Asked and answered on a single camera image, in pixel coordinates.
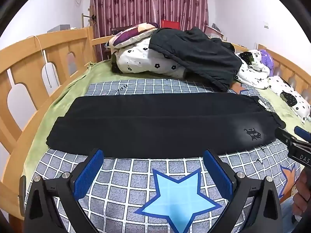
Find white floral quilt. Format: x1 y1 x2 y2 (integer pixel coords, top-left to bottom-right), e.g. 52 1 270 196
110 36 271 89

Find purple patterned pillow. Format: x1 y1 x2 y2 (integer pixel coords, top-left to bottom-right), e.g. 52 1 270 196
106 23 159 49

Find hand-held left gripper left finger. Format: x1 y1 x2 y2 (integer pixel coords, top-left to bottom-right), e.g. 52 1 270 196
24 148 105 233

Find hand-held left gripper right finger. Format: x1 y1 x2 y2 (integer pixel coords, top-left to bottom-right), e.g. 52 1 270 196
203 149 283 233

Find wooden coat rack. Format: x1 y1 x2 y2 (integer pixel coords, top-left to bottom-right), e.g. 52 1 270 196
81 13 97 28

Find black pants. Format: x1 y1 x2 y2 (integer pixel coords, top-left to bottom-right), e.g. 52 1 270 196
46 94 287 159

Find white charging cable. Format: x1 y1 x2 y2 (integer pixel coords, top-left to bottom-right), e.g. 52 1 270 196
26 35 53 89

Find person's right forearm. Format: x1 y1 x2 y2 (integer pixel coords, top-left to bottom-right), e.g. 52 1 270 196
279 197 300 225

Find pile of dark clothes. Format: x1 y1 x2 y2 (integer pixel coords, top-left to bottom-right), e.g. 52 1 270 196
148 27 243 93

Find purple plush toy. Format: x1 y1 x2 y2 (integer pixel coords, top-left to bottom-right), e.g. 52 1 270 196
258 49 275 77

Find green blanket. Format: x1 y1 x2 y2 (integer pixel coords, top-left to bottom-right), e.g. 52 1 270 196
21 60 307 183

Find grey checked star bedsheet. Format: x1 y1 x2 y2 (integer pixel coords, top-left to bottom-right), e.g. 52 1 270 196
31 78 303 233

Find grey box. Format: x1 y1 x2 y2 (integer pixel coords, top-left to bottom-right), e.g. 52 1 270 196
47 24 71 33

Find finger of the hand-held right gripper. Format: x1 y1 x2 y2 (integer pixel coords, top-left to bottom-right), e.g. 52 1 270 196
294 125 311 143
275 126 295 149

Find person's right hand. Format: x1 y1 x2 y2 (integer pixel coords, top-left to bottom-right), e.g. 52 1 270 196
292 167 311 217

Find wooden bed frame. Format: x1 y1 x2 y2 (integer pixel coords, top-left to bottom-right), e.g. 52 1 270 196
0 25 311 224

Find maroon striped curtain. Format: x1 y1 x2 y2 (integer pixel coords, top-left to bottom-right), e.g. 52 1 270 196
89 0 210 62

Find white pillow with black print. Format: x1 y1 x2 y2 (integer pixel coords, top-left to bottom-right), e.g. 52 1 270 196
267 75 311 125

